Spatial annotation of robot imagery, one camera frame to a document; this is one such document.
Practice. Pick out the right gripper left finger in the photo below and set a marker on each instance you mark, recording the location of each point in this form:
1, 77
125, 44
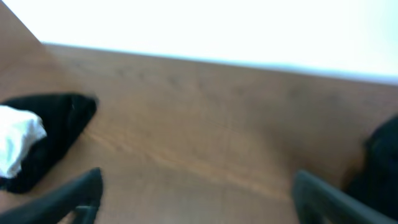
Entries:
81, 196

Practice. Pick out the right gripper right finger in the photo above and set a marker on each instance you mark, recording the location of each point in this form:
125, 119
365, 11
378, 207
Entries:
316, 201

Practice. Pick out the white printed t-shirt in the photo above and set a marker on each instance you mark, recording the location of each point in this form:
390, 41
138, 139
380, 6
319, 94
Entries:
20, 130

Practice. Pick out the black garment right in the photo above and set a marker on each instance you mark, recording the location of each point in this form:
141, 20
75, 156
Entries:
375, 185

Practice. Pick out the black folded garment left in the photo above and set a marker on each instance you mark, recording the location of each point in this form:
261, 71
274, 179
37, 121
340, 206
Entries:
65, 116

